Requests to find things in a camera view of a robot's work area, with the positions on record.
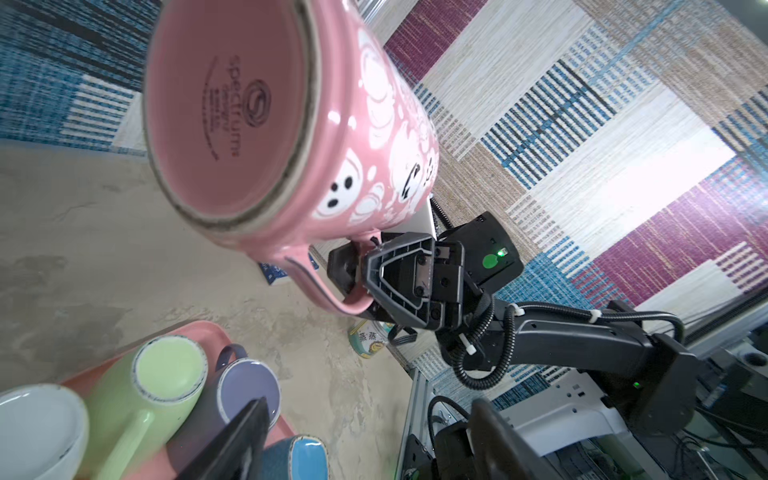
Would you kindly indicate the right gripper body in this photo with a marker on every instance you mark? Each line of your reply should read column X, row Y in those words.
column 448, row 286

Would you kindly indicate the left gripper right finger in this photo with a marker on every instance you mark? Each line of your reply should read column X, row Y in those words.
column 499, row 451

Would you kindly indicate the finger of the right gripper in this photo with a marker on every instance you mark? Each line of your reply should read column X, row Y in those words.
column 399, row 275
column 343, row 268

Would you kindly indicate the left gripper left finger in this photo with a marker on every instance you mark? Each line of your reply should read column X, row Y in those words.
column 236, row 452

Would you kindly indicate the pink ghost pattern mug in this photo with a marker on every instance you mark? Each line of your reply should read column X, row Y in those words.
column 275, row 125

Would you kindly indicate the white mug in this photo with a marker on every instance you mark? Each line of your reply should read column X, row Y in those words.
column 44, row 432

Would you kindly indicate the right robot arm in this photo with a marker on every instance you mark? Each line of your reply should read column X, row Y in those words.
column 639, row 358

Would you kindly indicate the blue mug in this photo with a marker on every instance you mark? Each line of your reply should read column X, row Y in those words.
column 300, row 457

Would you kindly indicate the purple mug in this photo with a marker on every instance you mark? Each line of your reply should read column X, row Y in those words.
column 237, row 379

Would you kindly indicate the light green mug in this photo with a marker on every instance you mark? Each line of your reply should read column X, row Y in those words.
column 139, row 403

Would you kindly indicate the blue treehouse book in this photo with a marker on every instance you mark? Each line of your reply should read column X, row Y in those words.
column 275, row 275

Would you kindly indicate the small round tin can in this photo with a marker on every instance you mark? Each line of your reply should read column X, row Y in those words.
column 368, row 337

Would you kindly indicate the pink plastic tray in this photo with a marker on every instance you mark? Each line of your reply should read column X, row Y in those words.
column 212, row 339

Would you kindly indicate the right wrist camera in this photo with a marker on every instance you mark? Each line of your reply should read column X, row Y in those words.
column 422, row 221

